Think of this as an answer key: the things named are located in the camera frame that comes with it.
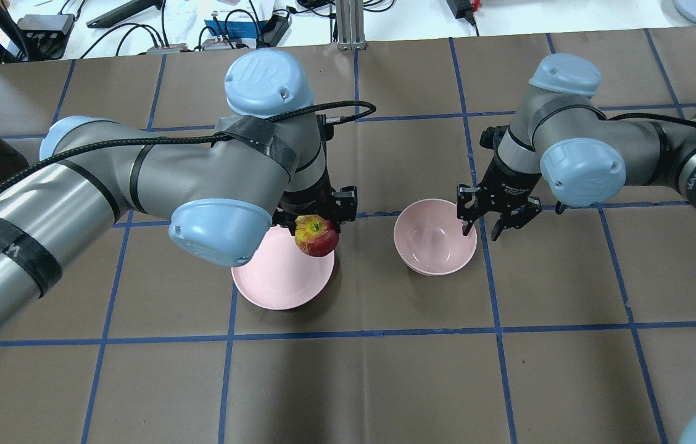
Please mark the black power adapter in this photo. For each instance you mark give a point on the black power adapter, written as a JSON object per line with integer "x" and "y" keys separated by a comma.
{"x": 463, "y": 9}

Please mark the pink plate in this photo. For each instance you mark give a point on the pink plate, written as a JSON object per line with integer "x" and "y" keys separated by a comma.
{"x": 281, "y": 277}

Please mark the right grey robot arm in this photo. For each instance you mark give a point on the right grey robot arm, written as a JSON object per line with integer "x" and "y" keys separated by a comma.
{"x": 558, "y": 136}

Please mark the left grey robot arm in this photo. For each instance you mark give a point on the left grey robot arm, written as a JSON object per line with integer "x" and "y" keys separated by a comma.
{"x": 263, "y": 166}

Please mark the red yellow apple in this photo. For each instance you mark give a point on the red yellow apple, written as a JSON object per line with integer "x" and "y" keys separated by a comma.
{"x": 315, "y": 236}

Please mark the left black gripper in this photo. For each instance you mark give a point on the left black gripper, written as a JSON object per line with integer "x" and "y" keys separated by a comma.
{"x": 310, "y": 198}

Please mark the pink bowl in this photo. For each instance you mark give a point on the pink bowl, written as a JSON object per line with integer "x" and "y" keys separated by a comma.
{"x": 428, "y": 237}

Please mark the black handheld tool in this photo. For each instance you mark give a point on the black handheld tool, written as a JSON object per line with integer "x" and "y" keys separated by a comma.
{"x": 122, "y": 15}

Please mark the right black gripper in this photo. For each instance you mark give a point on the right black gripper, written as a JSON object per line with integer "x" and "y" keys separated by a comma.
{"x": 501, "y": 182}

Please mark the black usb hub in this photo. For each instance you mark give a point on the black usb hub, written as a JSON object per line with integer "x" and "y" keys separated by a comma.
{"x": 50, "y": 33}

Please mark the aluminium profile post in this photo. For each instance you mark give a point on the aluminium profile post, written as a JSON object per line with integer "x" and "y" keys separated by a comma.
{"x": 350, "y": 25}

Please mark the blue white box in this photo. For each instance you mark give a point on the blue white box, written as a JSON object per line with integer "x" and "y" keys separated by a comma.
{"x": 239, "y": 25}

